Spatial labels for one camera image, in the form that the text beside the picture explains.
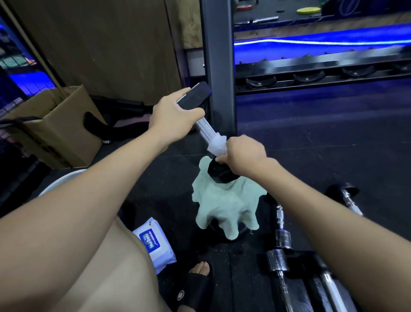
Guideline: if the black padded bench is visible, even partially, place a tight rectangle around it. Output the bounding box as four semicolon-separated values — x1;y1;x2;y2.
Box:
83;95;155;144

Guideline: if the thin wooden stick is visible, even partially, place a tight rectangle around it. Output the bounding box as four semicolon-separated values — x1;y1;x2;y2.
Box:
0;3;66;97

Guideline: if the light green cloth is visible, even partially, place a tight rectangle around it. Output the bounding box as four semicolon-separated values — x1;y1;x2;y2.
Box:
191;156;268;241

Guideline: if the row of black bumper plates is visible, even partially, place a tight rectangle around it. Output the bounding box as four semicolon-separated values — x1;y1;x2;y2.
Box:
322;0;411;16

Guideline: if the white wet wipe sheet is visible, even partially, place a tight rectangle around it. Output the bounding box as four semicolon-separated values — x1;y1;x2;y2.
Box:
207;132;228;156

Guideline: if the person's left leg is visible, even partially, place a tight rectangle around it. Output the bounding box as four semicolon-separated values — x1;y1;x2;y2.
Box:
51;217;171;312

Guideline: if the white blue wet wipes pack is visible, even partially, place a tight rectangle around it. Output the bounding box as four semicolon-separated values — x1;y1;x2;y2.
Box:
132;217;177;274

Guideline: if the person's right hand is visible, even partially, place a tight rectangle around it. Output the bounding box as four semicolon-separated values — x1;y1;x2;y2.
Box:
215;135;280;179

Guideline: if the person's right forearm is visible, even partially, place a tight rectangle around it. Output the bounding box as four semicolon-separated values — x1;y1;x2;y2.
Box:
253;159;411;312

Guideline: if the brown cardboard box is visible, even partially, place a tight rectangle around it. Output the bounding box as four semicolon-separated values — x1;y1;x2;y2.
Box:
0;85;107;169

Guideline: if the person's left forearm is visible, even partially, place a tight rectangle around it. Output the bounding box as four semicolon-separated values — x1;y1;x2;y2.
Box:
0;127;176;312

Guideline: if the person's left hand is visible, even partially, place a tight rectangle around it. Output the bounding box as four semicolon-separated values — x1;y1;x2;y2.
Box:
148;87;206;152

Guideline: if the black strap handle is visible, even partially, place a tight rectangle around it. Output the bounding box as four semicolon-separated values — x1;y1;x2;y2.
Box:
0;116;44;128

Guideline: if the large chrome dumbbell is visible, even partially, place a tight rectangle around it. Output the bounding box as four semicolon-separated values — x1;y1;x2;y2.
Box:
265;249;295;312

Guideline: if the black headed chrome handle dumbbell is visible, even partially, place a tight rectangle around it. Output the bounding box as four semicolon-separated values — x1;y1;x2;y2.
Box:
326;182;364;216
176;81;240;184
305;254;349;312

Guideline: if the steel barbell bar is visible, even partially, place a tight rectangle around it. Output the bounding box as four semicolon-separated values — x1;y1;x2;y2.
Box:
235;16;279;26

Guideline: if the dark metal rack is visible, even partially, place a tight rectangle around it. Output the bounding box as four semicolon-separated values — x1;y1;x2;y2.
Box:
234;45;411;96

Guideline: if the white rimmed basin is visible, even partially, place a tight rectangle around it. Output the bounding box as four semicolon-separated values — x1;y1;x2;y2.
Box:
38;168;87;197

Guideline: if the glowing white light strip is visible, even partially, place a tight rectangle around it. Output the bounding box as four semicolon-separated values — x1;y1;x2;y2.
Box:
234;38;411;46

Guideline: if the small chrome dumbbell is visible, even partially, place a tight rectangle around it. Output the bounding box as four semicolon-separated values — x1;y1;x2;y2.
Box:
274;205;293;250

